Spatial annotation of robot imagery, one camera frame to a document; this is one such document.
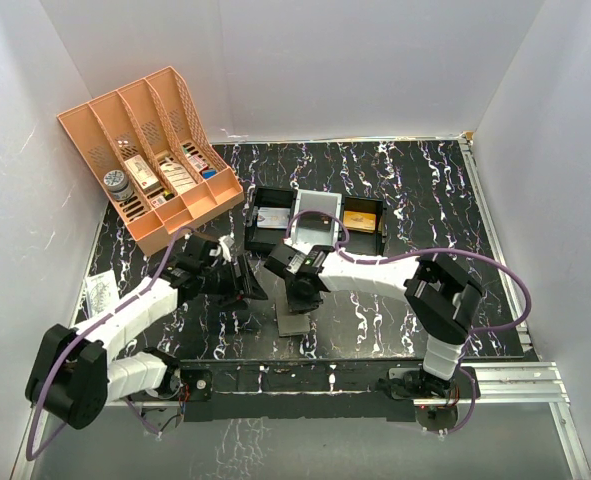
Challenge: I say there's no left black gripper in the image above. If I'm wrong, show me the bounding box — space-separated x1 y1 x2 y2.
199 255 267 312

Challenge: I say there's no grey leather card holder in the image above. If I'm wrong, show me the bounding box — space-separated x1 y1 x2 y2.
275 297 310 337

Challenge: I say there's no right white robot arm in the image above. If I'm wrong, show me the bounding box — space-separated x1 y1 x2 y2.
264 242 484 398

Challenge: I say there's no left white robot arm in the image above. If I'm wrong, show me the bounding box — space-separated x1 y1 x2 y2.
25 234 267 430

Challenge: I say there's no black left card tray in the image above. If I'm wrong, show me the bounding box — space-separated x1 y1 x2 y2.
244 186 296 254

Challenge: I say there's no black card tray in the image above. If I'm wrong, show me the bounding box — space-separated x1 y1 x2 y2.
244 186 296 254
343 196 387 255

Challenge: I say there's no white middle card tray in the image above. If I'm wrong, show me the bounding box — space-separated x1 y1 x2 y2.
287 189 344 247

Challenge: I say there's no silver credit card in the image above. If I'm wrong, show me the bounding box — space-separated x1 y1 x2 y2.
256 207 290 229

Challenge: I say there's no black right card tray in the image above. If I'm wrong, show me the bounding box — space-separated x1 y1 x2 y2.
343 196 387 255

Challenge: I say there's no gold credit card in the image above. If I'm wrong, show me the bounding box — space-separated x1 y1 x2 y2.
343 210 377 234

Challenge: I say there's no white label card stack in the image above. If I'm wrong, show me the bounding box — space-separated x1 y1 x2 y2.
157 156 197 195

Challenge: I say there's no blue small object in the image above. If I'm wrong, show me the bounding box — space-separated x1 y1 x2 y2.
200 169 218 179

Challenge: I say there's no small colourful packet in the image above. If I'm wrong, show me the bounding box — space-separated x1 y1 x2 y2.
182 143 210 173

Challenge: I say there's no white red box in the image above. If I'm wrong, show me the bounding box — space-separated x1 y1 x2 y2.
124 155 160 193

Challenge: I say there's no white patterned paper sheet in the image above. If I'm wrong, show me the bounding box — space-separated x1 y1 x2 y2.
84 270 120 317

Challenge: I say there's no orange plastic file organizer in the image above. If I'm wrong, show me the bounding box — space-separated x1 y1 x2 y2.
57 66 245 256

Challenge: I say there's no round patterned tin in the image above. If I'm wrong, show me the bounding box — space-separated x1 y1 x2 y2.
103 169 134 202

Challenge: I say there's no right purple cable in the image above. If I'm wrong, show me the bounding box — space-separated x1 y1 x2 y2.
284 209 534 434

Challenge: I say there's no purple cable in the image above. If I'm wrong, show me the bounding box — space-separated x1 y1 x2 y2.
24 227 199 461
284 209 534 434

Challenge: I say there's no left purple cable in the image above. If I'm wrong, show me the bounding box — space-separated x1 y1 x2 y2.
24 227 199 461

